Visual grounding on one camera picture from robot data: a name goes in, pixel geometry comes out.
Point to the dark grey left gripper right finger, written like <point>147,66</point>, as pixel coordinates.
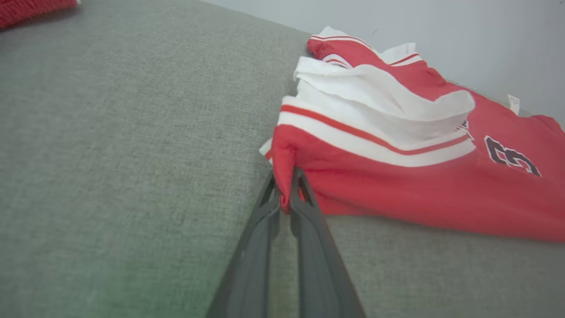
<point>320,274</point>

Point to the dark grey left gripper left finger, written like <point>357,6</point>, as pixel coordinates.
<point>249,274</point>

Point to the red Bulls basketball jersey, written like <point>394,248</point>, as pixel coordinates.
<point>397,185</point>

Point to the red shorts with white band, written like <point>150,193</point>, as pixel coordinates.
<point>26,9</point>

